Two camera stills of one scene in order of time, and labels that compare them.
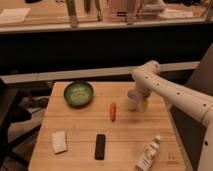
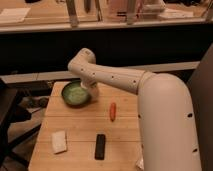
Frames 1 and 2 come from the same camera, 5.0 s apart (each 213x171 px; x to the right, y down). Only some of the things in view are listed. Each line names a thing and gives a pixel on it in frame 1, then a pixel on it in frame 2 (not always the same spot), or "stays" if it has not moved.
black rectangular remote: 99,153 stays
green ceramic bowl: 78,94 stays
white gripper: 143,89 → 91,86
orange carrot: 113,109 stays
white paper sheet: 14,14 stays
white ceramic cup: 133,99 → 87,85
